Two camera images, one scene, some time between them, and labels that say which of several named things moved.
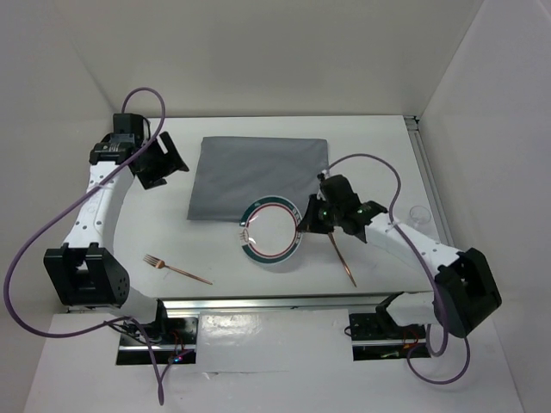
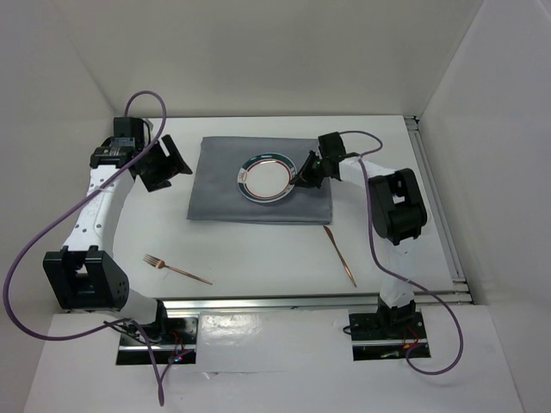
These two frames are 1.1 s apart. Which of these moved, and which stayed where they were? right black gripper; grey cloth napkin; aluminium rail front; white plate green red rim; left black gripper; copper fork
Moved: white plate green red rim; right black gripper
Stayed: left black gripper; aluminium rail front; copper fork; grey cloth napkin
